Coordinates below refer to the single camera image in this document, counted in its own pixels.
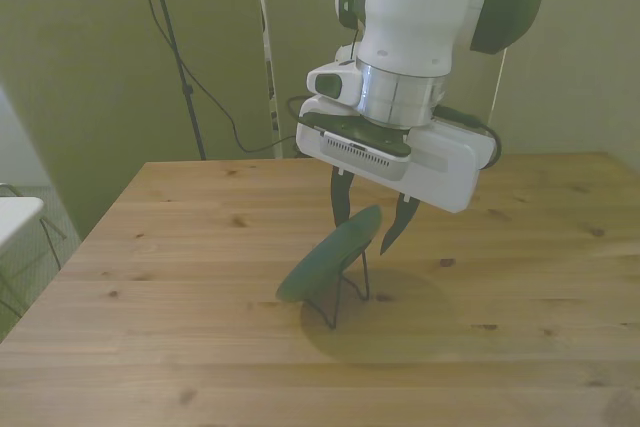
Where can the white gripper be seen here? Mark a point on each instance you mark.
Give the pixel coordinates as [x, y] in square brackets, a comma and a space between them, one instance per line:
[445, 162]

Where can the dark green plate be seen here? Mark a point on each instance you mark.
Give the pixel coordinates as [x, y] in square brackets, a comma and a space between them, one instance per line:
[330, 257]

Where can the white vertical strip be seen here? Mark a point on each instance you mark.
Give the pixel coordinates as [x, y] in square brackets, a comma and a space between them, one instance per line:
[267, 47]

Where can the white folding table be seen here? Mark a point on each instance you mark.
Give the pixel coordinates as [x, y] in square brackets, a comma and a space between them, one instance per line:
[15, 217]

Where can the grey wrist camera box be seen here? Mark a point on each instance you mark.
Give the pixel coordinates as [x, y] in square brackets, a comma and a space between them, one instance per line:
[360, 149]

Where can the black camera tripod stand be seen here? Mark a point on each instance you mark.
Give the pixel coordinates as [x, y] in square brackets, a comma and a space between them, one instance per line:
[187, 91]

